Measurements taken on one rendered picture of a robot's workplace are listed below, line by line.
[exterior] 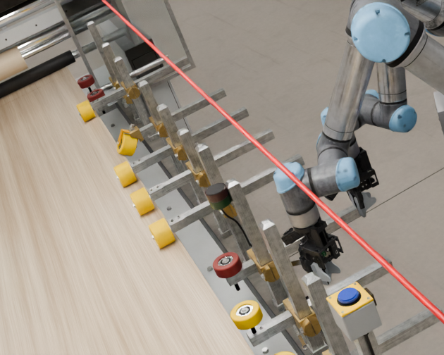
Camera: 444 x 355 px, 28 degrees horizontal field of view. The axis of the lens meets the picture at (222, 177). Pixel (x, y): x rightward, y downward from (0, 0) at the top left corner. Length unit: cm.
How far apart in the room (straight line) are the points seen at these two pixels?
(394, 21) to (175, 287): 106
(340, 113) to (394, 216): 198
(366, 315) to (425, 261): 206
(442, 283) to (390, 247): 37
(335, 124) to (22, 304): 120
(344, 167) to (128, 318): 80
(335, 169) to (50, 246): 127
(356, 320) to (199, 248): 153
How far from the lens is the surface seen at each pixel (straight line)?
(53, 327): 264
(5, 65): 454
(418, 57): 193
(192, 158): 286
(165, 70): 387
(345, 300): 170
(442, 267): 371
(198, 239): 323
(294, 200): 210
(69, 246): 298
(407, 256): 381
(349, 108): 212
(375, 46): 189
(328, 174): 207
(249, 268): 255
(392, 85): 240
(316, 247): 218
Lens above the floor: 228
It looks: 28 degrees down
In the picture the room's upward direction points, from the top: 23 degrees counter-clockwise
